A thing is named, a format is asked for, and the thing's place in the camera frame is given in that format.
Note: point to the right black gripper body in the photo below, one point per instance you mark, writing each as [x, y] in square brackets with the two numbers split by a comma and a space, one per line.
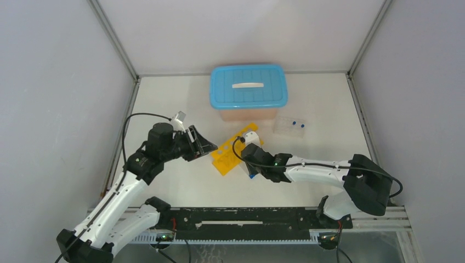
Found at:
[256, 171]

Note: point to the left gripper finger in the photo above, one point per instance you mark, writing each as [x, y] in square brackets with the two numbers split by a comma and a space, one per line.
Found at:
[202, 147]
[193, 135]

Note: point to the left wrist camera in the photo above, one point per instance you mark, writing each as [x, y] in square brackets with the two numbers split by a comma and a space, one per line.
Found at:
[177, 121]

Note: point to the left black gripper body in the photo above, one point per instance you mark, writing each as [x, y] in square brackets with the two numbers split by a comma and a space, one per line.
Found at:
[182, 146]

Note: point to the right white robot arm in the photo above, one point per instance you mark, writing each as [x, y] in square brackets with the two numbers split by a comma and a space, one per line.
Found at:
[364, 185]

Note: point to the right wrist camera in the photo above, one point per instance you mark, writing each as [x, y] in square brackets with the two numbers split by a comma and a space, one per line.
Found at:
[251, 137]

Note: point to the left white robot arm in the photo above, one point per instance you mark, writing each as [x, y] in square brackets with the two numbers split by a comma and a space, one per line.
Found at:
[101, 235]

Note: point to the blue plastic box lid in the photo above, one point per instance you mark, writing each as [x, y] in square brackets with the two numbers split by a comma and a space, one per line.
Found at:
[253, 86]

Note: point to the yellow test tube rack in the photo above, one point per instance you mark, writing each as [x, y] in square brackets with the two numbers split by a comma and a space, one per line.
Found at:
[224, 159]

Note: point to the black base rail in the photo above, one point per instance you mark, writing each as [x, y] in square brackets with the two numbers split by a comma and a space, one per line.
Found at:
[246, 224]

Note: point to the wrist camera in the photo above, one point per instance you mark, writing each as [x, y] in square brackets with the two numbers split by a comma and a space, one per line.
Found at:
[251, 137]
[177, 121]

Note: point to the pink plastic storage box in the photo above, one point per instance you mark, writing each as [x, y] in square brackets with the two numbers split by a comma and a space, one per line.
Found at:
[248, 114]

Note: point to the clear plastic well plate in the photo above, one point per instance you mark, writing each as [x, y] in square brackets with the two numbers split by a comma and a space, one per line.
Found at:
[283, 126]

